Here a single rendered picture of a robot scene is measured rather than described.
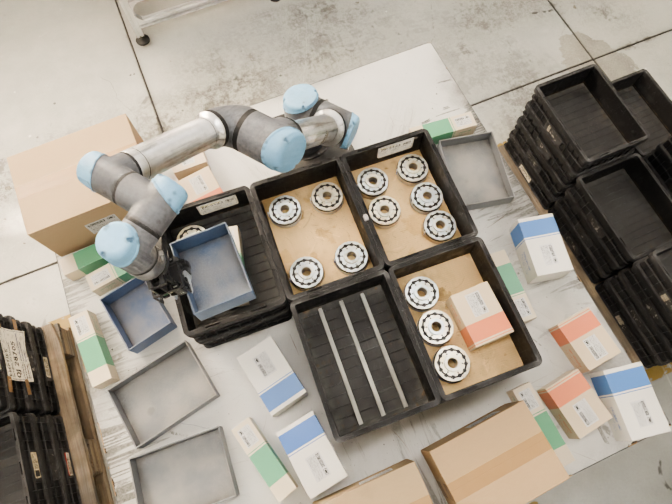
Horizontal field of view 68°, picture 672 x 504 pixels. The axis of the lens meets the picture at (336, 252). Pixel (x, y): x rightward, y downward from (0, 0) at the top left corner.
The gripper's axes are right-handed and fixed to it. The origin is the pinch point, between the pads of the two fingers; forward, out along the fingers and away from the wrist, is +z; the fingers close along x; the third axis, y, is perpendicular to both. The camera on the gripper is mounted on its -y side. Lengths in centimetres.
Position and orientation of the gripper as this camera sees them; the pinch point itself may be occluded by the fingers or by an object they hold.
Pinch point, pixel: (183, 279)
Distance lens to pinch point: 129.3
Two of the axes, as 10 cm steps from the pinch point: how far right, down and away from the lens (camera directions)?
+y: 3.7, 8.7, -3.2
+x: 9.2, -3.8, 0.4
